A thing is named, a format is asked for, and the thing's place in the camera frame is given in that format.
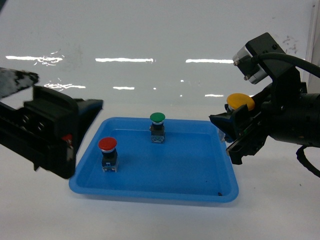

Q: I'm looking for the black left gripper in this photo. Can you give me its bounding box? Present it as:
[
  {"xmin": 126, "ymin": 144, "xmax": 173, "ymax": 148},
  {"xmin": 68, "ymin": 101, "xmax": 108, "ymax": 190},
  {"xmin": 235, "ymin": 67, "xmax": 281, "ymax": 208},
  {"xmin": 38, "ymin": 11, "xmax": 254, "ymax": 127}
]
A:
[{"xmin": 0, "ymin": 67, "xmax": 104, "ymax": 179}]

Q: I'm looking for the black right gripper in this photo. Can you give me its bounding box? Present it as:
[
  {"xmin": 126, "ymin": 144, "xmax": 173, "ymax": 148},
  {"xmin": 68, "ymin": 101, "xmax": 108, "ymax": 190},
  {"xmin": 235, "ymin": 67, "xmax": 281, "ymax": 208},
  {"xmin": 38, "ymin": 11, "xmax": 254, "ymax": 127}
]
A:
[{"xmin": 209, "ymin": 104, "xmax": 268, "ymax": 165}]

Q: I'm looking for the yellow mushroom push button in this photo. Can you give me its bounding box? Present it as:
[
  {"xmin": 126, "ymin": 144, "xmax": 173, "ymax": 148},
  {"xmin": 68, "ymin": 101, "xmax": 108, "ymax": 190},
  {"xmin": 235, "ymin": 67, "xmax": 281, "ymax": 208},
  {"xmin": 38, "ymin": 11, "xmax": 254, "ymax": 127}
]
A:
[{"xmin": 226, "ymin": 93, "xmax": 255, "ymax": 111}]

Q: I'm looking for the red mushroom push button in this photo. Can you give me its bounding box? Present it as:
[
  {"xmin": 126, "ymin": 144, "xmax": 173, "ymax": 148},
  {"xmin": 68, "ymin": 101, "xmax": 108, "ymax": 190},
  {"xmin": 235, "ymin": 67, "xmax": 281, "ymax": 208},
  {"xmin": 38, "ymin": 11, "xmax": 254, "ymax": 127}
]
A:
[{"xmin": 98, "ymin": 137, "xmax": 118, "ymax": 172}]

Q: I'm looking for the blue plastic tray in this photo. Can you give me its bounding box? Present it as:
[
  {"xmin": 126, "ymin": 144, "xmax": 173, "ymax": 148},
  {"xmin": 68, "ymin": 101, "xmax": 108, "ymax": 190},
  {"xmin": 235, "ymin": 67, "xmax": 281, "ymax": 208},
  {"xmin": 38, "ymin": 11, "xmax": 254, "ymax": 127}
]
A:
[{"xmin": 69, "ymin": 117, "xmax": 239, "ymax": 204}]

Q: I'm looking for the green mushroom push button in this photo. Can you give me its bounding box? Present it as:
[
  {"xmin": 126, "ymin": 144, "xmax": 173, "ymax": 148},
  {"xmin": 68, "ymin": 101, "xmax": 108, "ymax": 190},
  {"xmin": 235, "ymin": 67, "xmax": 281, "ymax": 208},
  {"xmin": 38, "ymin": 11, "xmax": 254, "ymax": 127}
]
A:
[{"xmin": 149, "ymin": 112, "xmax": 166, "ymax": 144}]

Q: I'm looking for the white glossy board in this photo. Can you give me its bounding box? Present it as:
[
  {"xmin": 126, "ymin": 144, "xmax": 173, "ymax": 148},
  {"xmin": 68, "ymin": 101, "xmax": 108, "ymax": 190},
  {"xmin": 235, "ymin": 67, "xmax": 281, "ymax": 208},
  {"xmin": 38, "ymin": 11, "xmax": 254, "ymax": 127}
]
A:
[{"xmin": 0, "ymin": 0, "xmax": 315, "ymax": 107}]

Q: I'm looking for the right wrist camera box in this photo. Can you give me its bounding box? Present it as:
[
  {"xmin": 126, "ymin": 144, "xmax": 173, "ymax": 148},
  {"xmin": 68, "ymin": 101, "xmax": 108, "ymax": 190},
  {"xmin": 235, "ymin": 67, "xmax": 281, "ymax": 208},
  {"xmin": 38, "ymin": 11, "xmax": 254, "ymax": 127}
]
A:
[{"xmin": 232, "ymin": 32, "xmax": 300, "ymax": 85}]

